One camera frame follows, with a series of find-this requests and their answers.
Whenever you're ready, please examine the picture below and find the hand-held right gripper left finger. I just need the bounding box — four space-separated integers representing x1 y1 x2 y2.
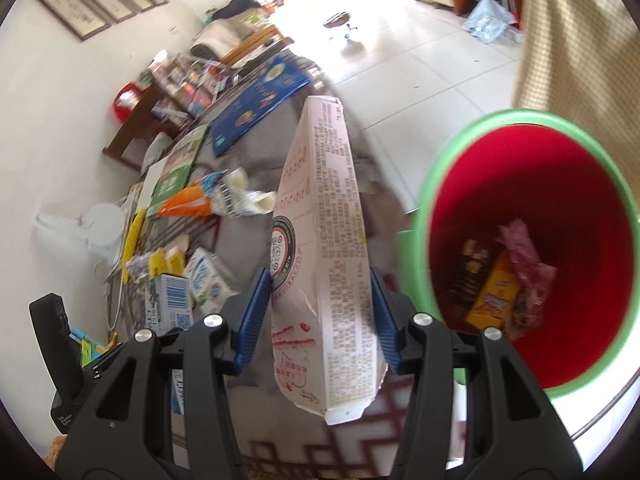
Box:
54 266 273 480

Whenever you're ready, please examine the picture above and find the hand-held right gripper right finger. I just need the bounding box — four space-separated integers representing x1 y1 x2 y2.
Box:
369 266 583 480

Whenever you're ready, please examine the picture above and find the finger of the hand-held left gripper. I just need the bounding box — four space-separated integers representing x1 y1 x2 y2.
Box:
29 294 84 401

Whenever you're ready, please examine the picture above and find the white milk carton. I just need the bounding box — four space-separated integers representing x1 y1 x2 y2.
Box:
184 247 241 316

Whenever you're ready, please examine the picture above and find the blue and white toothpaste box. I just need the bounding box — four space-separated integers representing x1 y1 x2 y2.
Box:
145 272 196 416

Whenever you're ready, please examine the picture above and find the small brown box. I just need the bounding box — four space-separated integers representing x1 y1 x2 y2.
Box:
447 239 493 311

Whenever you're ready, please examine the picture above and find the yellow label box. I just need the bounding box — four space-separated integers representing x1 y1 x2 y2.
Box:
149 246 187 281

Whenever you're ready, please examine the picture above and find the yellow juice box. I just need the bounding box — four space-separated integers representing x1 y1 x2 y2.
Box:
464 250 518 331

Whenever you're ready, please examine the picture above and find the patterned paper cup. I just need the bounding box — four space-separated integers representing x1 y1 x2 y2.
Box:
212 169 277 218

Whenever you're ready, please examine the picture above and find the pink and white long carton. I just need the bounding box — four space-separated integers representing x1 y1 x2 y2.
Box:
270 95 390 426

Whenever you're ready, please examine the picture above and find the red bin with green rim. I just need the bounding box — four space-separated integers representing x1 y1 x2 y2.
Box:
397 109 640 401

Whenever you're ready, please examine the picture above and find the orange snack wrapper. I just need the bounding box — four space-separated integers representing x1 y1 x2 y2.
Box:
159 175 223 218

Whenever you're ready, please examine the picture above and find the pink plastic bag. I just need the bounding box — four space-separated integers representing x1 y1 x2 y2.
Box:
497 219 558 341

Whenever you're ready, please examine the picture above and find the colourful plastic toy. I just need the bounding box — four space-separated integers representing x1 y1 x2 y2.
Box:
70 327 121 371

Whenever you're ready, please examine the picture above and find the yellow ridged plastic strip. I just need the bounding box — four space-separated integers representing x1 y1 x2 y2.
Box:
120 207 148 271

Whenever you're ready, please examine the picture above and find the green textbook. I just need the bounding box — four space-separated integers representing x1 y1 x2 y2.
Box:
147 124 211 211

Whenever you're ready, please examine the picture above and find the grey seat cushion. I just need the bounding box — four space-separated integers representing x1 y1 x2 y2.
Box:
141 132 171 173

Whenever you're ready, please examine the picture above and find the blue book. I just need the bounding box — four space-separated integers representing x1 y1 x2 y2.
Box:
209 55 312 157

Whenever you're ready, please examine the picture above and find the dark wooden chair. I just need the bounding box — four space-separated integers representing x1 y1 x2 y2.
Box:
102 77 201 171

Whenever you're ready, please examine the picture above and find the red plastic tub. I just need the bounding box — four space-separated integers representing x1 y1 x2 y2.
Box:
112 82 151 125

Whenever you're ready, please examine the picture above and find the wooden coffee table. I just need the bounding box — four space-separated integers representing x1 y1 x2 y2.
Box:
220 32 296 68

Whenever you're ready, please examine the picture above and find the sofa with blankets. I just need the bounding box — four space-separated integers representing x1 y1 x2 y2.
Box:
190 0 273 58

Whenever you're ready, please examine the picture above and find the round rolling stool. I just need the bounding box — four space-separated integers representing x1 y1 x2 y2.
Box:
322 10 361 46

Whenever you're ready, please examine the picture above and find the light blue plastic bag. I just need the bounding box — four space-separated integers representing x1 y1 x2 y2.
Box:
461 0 518 43

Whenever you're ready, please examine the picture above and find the beige checked cloth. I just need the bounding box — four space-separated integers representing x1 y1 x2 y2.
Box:
511 0 640 146

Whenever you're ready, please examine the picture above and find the wire book rack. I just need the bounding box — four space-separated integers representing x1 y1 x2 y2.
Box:
147 52 236 121

